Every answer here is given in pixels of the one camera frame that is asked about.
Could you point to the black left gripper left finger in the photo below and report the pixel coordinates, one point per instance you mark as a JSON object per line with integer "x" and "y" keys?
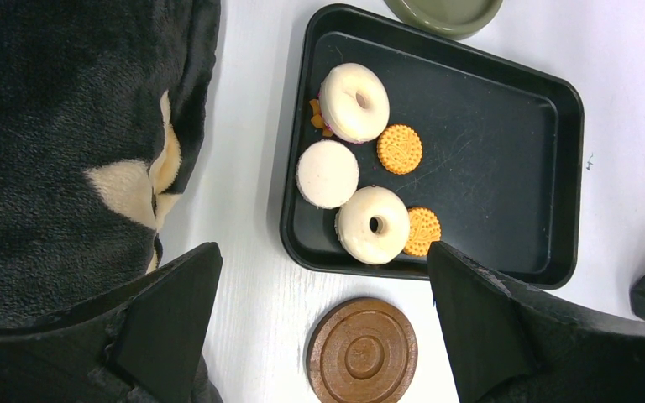
{"x": 159, "y": 350}

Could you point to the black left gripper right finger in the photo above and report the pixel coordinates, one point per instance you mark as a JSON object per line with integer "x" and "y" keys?
{"x": 485, "y": 341}

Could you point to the white glazed donut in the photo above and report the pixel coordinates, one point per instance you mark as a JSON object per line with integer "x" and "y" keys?
{"x": 373, "y": 226}
{"x": 354, "y": 103}

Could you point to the brown wooden coaster left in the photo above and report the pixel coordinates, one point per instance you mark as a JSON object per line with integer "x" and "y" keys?
{"x": 362, "y": 350}

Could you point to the round tan biscuit lower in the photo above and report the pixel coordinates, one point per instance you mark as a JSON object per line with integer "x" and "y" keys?
{"x": 425, "y": 229}

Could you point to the round tan biscuit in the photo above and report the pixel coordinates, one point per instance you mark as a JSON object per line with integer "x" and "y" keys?
{"x": 425, "y": 229}
{"x": 399, "y": 149}

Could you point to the black rectangular tray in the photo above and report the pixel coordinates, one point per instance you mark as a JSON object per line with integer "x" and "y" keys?
{"x": 502, "y": 150}

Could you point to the round tan biscuit upper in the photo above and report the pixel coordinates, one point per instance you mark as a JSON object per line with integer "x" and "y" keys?
{"x": 399, "y": 149}

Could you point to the white round cake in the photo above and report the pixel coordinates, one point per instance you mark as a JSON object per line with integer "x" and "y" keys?
{"x": 327, "y": 174}

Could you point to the black floral plush blanket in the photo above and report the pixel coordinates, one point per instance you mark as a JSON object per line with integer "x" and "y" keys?
{"x": 102, "y": 115}

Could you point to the small star cookie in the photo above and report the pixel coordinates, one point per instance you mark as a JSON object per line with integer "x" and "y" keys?
{"x": 318, "y": 121}

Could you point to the green three-tier serving stand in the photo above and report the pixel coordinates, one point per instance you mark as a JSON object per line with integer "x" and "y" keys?
{"x": 453, "y": 19}

